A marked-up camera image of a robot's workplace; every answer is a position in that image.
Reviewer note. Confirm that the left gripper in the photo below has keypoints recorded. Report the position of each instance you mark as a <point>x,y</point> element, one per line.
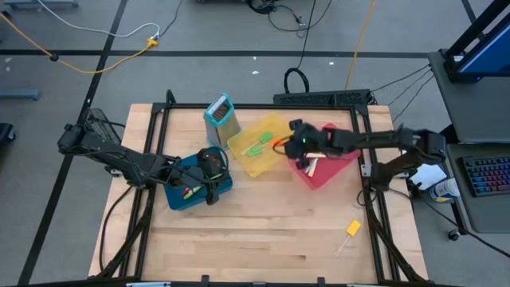
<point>191,175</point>

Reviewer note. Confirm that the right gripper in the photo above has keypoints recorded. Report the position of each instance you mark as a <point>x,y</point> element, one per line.
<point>312,141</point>

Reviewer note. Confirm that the red translucent plastic bin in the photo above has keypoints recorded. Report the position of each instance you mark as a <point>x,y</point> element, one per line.
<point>330,171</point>

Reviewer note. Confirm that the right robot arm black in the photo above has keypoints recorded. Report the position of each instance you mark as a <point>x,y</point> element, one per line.
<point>370,139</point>

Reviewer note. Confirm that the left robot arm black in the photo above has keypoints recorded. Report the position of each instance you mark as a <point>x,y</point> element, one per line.
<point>119,156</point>

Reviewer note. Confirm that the green utensil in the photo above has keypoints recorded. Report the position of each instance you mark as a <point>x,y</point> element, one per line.
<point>196,191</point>

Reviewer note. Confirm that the blue plastic bin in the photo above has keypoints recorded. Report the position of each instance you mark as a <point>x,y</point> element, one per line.
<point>175,201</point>

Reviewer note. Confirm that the yellow translucent plastic bin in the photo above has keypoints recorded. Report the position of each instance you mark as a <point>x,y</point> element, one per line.
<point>259,167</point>

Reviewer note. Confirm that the black perforated equipment box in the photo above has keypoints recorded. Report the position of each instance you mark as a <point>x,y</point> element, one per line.
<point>318,97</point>

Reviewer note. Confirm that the black table edge clamp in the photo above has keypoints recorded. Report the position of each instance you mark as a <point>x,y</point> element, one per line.
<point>205,279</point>
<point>321,281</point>

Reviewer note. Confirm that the white paper sheet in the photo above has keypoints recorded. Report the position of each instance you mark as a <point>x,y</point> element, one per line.
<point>428,175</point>

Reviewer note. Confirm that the white cylindrical canister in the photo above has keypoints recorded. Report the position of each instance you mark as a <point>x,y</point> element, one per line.
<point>444,190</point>

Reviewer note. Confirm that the grey computer desk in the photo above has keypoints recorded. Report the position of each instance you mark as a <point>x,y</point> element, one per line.
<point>470,111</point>

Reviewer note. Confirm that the grey metal base foot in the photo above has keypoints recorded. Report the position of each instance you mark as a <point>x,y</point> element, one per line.
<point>40,3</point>
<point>20,95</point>

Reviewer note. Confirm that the black caster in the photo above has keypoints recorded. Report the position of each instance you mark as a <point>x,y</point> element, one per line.
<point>6,133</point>

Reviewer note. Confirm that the backlit computer keyboard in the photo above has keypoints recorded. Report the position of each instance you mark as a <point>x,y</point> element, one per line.
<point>488,175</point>

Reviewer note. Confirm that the computer monitor black stand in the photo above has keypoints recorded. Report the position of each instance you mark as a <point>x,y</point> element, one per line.
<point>490,56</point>

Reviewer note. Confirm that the black aluminium table frame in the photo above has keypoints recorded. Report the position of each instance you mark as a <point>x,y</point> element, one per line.
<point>179,107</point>

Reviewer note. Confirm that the silver aluminium rail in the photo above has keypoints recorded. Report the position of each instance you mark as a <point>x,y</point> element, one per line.
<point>149,284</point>

